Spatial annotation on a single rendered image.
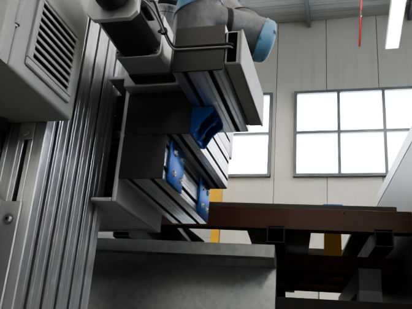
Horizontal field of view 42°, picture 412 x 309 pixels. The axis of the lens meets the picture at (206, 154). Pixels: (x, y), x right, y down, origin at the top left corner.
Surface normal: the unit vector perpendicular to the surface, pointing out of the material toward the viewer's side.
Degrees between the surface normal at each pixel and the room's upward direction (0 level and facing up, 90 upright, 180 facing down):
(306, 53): 90
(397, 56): 90
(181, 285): 90
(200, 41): 90
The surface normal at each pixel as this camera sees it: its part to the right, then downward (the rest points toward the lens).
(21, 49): 0.97, -0.02
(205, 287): -0.15, -0.36
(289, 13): -0.07, 0.93
